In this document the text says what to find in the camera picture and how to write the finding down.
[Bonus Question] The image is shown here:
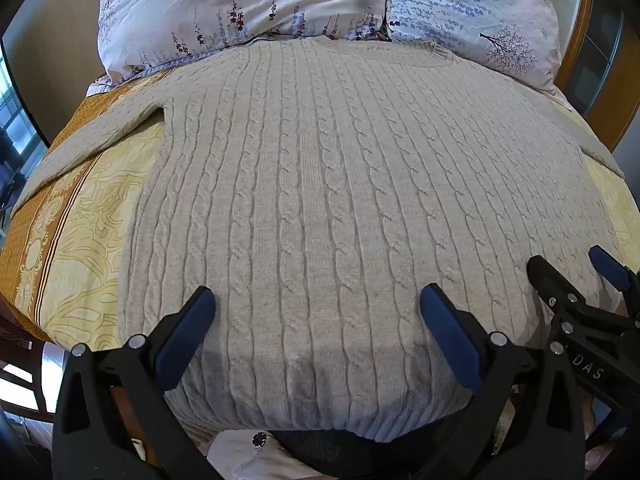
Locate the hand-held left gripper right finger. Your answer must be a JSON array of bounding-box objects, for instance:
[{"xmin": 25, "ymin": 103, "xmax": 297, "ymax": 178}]
[{"xmin": 419, "ymin": 283, "xmax": 589, "ymax": 480}]

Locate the beige cable-knit sweater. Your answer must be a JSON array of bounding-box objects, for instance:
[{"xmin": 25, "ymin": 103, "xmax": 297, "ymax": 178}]
[{"xmin": 10, "ymin": 37, "xmax": 626, "ymax": 436}]

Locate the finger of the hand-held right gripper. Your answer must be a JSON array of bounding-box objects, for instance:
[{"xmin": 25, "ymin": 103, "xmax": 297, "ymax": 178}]
[
  {"xmin": 527, "ymin": 255, "xmax": 589, "ymax": 322},
  {"xmin": 588, "ymin": 245, "xmax": 640, "ymax": 311}
]

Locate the wooden framed glass door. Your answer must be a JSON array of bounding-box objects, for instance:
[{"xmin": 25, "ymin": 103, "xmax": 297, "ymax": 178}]
[{"xmin": 544, "ymin": 0, "xmax": 640, "ymax": 153}]

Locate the white garment with button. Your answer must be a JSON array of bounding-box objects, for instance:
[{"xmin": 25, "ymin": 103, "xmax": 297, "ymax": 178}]
[{"xmin": 206, "ymin": 429, "xmax": 323, "ymax": 480}]

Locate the floral pillow with tree print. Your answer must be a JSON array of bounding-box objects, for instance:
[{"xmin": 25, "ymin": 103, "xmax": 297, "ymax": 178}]
[{"xmin": 387, "ymin": 0, "xmax": 565, "ymax": 95}]

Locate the floral pillow with pink side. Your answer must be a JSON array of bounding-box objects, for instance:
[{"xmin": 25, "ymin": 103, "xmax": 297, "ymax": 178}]
[{"xmin": 86, "ymin": 0, "xmax": 397, "ymax": 97}]

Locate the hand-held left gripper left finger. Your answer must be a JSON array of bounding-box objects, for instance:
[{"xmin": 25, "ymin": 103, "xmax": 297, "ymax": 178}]
[{"xmin": 52, "ymin": 286, "xmax": 221, "ymax": 480}]

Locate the yellow patterned bed sheet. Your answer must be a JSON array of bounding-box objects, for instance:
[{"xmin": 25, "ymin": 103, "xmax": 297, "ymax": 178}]
[{"xmin": 0, "ymin": 67, "xmax": 640, "ymax": 358}]

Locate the wooden chair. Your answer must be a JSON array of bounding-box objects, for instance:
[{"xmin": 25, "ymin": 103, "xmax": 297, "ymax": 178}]
[{"xmin": 0, "ymin": 305, "xmax": 67, "ymax": 423}]

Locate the window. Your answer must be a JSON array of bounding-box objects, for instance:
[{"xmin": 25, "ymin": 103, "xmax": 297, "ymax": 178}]
[{"xmin": 0, "ymin": 55, "xmax": 47, "ymax": 173}]

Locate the dark cloth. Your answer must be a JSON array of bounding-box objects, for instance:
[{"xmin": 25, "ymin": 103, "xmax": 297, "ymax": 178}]
[{"xmin": 272, "ymin": 407, "xmax": 468, "ymax": 480}]

